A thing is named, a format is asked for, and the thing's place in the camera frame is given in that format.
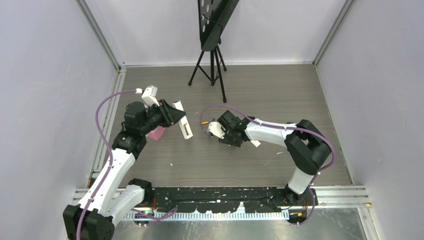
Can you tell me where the white remote control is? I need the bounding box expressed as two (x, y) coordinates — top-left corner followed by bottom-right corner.
(172, 101), (193, 140)

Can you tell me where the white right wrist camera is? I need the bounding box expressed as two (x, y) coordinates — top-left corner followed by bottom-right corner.
(207, 121), (225, 139)

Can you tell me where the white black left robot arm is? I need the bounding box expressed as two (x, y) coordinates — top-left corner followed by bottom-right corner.
(62, 99), (188, 240)

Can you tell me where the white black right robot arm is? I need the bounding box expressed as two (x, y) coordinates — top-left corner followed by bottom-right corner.
(207, 110), (336, 205)

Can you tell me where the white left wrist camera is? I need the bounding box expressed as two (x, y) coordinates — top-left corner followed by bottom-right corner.
(135, 85), (160, 107)

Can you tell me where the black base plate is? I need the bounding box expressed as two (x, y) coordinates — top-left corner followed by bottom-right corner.
(142, 186), (318, 214)

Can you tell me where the pink metronome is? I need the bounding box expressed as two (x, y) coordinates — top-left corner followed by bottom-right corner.
(146, 98), (167, 141)

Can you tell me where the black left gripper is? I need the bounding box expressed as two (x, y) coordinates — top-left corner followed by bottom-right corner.
(139, 99), (185, 135)

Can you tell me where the black music stand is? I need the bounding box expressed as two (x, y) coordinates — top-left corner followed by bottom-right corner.
(188, 0), (239, 103)

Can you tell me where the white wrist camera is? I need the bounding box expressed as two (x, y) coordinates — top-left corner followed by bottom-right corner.
(207, 121), (225, 139)
(135, 85), (160, 107)

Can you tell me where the white remote battery cover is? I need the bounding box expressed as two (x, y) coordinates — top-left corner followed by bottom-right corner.
(250, 140), (261, 148)

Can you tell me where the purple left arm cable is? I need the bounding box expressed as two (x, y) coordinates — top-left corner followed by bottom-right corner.
(75, 89), (178, 240)

